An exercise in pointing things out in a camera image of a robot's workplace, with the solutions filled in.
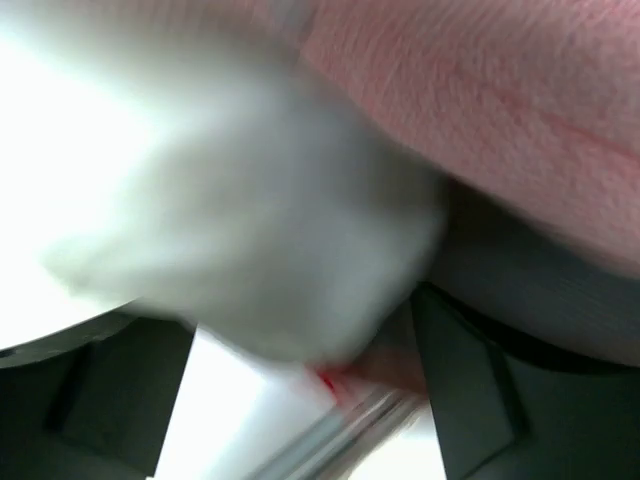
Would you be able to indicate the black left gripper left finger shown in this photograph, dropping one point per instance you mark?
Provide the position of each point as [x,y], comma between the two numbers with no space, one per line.
[93,401]

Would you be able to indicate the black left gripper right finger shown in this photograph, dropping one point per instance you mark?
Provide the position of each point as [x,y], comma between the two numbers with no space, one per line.
[509,406]

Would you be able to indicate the white pillow with yellow edge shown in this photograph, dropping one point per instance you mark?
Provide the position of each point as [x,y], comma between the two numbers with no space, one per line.
[168,157]

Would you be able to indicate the red and pink patterned pillowcase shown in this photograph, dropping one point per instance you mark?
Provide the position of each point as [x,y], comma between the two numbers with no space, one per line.
[533,107]

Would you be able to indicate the aluminium table edge rail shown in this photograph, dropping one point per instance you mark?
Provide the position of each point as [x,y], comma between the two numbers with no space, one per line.
[339,441]

